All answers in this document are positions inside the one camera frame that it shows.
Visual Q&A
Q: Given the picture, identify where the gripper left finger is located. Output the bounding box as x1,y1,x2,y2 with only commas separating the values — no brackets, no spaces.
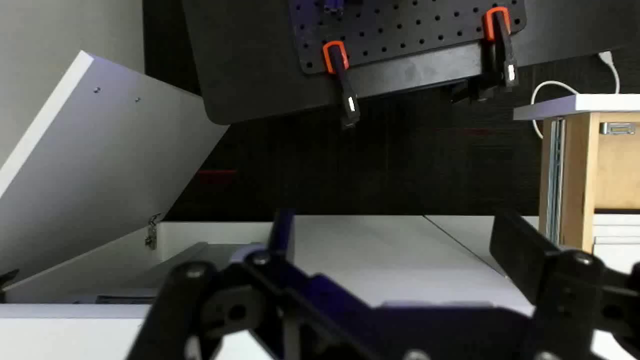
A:
125,210,373,360

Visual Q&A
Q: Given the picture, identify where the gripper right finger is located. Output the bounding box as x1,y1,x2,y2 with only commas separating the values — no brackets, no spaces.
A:
489,210,640,360

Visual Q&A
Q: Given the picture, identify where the wooden drawer unit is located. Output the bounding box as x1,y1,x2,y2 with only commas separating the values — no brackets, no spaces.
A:
513,93,640,273

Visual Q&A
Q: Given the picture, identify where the white cabinet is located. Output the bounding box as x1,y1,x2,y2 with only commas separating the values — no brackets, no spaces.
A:
0,50,551,360

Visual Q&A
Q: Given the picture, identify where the white cabinet door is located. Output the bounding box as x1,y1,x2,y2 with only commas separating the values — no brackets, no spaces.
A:
0,50,230,291

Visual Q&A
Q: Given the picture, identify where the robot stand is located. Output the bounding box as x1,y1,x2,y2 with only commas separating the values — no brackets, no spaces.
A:
181,0,640,126

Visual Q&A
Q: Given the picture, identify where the orange and black clamp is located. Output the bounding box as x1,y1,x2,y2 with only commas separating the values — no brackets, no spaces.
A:
450,6,520,103
322,40,362,130

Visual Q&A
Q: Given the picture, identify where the white cable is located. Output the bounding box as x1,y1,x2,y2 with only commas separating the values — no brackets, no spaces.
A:
530,51,622,140

